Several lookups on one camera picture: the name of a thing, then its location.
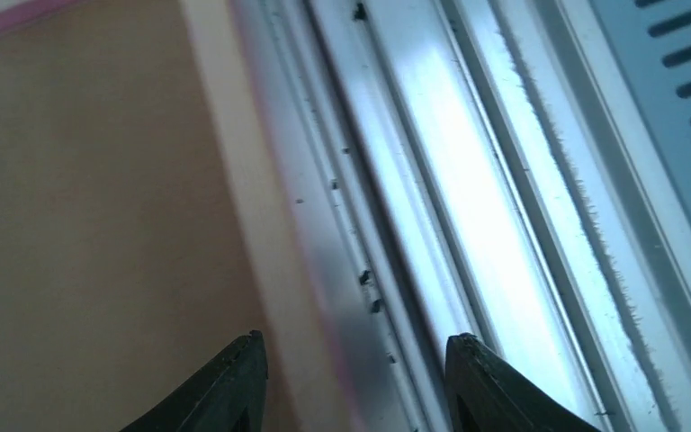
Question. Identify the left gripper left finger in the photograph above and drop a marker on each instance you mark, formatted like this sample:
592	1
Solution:
227	394

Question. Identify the brown backing board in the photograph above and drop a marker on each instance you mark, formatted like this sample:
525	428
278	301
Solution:
122	269

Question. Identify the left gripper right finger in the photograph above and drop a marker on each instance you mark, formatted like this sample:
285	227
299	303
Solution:
485	393

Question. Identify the blue slotted cable duct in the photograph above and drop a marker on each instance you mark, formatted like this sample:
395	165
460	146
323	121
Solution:
652	42

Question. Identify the aluminium rail base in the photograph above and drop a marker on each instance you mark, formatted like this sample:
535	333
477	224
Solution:
477	167

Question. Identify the pink picture frame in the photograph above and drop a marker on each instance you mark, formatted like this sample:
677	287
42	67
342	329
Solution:
305	392

